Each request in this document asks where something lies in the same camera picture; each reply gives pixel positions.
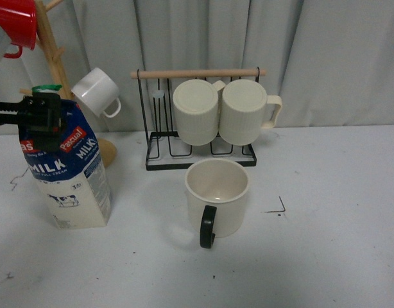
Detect cream mug black handle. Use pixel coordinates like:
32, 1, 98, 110
185, 158, 250, 249

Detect cream ribbed mug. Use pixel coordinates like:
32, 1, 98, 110
219, 79, 282, 146
173, 79, 225, 146

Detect cream ribbed mug right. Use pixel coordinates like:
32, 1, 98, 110
219, 79, 282, 146

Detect wooden mug tree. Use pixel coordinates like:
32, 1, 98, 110
34, 1, 117, 168

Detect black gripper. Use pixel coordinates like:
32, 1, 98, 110
0, 86, 66, 152

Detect black wire mug rack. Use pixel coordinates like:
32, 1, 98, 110
130, 67, 266, 171

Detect red mug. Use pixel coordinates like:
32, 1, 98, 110
0, 0, 37, 59

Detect white mug on tree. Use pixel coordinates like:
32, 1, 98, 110
71, 67, 121, 118

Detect blue white milk carton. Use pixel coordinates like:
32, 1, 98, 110
19, 99, 112, 229

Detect cream ribbed mug left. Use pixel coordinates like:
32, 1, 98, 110
173, 79, 225, 146

